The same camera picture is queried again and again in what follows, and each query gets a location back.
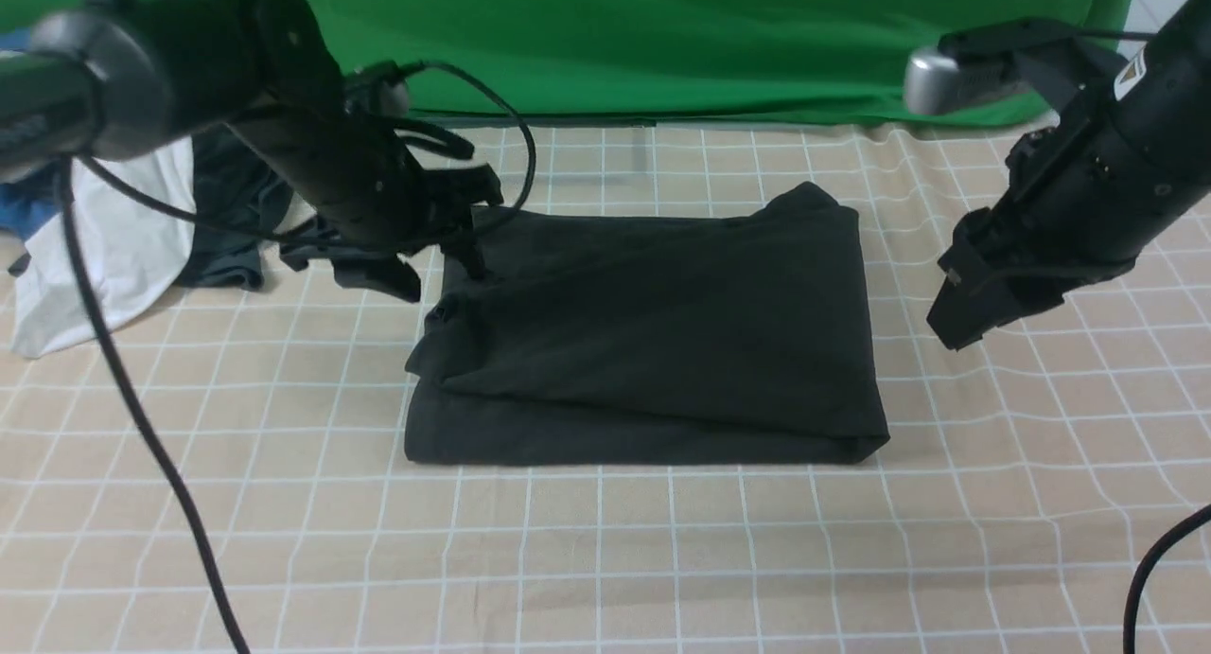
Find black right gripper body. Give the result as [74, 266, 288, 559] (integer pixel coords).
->
[939, 124, 1150, 300]

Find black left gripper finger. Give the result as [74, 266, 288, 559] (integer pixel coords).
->
[280, 243, 421, 304]
[437, 230, 490, 282]

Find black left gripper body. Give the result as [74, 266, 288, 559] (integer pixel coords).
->
[285, 115, 503, 256]

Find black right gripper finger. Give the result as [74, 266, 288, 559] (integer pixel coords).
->
[926, 266, 1069, 349]

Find dark gray long-sleeve shirt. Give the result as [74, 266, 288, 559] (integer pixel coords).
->
[403, 183, 889, 466]

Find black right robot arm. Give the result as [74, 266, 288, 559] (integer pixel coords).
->
[903, 0, 1210, 349]

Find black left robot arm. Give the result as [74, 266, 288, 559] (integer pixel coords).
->
[1, 0, 518, 302]

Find dark gray crumpled garment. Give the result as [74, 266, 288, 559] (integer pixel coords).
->
[176, 130, 295, 289]

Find white crumpled garment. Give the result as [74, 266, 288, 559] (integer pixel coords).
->
[11, 139, 196, 358]

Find green backdrop cloth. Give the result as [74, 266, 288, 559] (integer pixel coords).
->
[0, 0, 1141, 130]

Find blue crumpled garment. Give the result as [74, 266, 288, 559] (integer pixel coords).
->
[0, 25, 58, 242]

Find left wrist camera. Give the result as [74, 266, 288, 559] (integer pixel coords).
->
[344, 62, 411, 116]

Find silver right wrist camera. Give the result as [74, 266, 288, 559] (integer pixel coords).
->
[903, 17, 1126, 116]

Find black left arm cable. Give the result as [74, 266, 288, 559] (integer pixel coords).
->
[52, 61, 536, 654]

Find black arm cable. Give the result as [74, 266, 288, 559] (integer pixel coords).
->
[52, 61, 536, 654]
[1123, 503, 1211, 654]

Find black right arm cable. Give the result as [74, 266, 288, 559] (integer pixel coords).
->
[1123, 503, 1211, 654]

